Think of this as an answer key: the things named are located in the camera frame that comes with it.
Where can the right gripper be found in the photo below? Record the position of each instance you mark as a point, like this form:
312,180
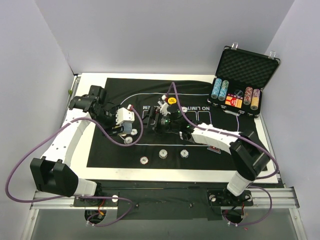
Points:
154,118

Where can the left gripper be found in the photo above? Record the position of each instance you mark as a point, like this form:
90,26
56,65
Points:
116,130

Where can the grey chips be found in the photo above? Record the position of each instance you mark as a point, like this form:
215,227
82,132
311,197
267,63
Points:
128,140
184,109

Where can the grey chips top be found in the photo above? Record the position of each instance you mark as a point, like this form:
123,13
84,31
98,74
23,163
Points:
184,109

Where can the grey chip stack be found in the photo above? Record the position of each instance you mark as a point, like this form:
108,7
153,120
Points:
163,154

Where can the blue chip stack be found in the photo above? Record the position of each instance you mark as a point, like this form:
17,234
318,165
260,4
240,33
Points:
184,153

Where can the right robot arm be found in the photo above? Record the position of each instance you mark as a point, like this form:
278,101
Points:
247,151

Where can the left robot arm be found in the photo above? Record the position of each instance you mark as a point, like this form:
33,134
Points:
52,173

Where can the black poker table mat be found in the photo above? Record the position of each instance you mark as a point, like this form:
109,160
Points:
143,94

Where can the yellow big blind button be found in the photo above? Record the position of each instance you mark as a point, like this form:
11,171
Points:
171,100

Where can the red white chip front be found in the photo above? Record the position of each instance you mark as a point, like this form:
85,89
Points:
144,160

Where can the red triangle dealer marker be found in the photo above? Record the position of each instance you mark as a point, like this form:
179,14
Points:
214,149

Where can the light blue chip row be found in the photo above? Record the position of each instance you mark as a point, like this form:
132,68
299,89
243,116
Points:
216,88

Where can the green chip row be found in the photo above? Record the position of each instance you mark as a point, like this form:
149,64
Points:
223,90

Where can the red card deck in case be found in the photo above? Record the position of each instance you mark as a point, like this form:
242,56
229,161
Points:
234,100

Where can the red chip row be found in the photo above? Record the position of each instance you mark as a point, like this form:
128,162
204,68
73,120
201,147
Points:
248,95

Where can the black aluminium chip case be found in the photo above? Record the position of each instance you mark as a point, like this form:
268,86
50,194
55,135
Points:
243,69

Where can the yellow chip row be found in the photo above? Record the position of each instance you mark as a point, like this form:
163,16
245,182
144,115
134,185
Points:
255,99

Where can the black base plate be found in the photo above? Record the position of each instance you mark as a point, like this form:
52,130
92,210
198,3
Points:
166,200

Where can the aluminium rail frame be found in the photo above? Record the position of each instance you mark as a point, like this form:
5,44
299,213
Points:
266,193

